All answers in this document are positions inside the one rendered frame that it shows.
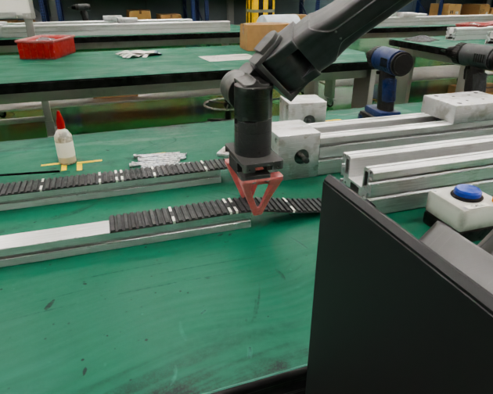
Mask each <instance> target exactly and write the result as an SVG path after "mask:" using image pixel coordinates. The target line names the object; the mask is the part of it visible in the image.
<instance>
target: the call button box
mask: <svg viewBox="0 0 493 394"><path fill-rule="evenodd" d="M454 187H455V186H453V187H448V188H439V189H433V190H430V191H429V195H428V198H427V202H426V211H425V212H424V216H423V222H424V223H426V224H427V225H429V226H430V227H432V226H433V225H434V224H435V222H436V221H437V220H438V221H440V222H441V223H443V224H445V225H447V226H448V227H450V228H451V229H452V230H454V231H456V232H457V233H459V234H461V235H462V236H463V237H465V238H467V239H468V240H470V241H471V242H475V241H479V240H483V239H484V238H485V236H486V235H487V234H488V233H489V232H490V231H491V230H492V229H493V202H492V196H490V195H488V194H486V193H484V192H482V196H481V197H480V198H479V199H465V198H462V197H459V196H457V195H456V194H455V193H454V192H453V191H454Z"/></svg>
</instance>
